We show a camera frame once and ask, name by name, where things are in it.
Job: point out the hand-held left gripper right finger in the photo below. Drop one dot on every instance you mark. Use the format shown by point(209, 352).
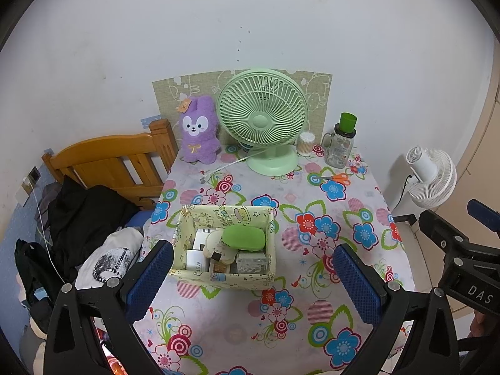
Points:
point(359, 285)

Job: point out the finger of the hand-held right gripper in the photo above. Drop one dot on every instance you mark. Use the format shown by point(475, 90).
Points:
point(441, 228)
point(482, 211)

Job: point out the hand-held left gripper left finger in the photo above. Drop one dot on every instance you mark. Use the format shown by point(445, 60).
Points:
point(150, 281)

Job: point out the white charger with grey print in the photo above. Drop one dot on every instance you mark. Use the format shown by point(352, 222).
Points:
point(197, 261)

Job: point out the plain white square charger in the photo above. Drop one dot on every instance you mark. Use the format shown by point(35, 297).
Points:
point(203, 236)

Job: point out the yellow-green fabric storage box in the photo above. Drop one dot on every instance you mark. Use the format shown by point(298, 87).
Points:
point(222, 281)

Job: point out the green oval case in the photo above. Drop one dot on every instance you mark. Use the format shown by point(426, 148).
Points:
point(244, 238)

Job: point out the clear plastic box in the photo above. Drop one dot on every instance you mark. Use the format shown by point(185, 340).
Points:
point(252, 262)

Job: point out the white printed shirt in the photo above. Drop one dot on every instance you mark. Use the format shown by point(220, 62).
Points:
point(109, 261)

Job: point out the white floor fan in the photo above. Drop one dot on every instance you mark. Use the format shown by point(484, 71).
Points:
point(433, 179)

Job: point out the beige door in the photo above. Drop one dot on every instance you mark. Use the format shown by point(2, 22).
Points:
point(480, 144)

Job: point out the black clothing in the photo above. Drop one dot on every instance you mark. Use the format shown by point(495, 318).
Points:
point(90, 215)

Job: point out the floral tablecloth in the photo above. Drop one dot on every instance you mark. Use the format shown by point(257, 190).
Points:
point(250, 312)

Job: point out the orange scissors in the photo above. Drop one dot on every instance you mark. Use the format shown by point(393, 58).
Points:
point(342, 179)

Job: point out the black backpack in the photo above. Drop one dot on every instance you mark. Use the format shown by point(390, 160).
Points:
point(33, 273)

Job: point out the glass jar with green lid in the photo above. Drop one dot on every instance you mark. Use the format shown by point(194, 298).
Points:
point(340, 150)

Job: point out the wooden bed headboard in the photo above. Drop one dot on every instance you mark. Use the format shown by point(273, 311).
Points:
point(109, 152)

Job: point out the cotton swab jar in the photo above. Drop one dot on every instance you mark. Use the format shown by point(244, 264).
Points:
point(306, 146)

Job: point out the purple plush toy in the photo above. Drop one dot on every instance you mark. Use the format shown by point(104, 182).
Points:
point(199, 140)

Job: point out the blue patterned paper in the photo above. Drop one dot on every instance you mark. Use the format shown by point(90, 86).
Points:
point(150, 120)

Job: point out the green desk fan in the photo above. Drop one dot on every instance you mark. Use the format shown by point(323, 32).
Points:
point(261, 121)

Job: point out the green patterned wall board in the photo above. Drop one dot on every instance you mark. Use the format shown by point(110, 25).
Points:
point(316, 97)

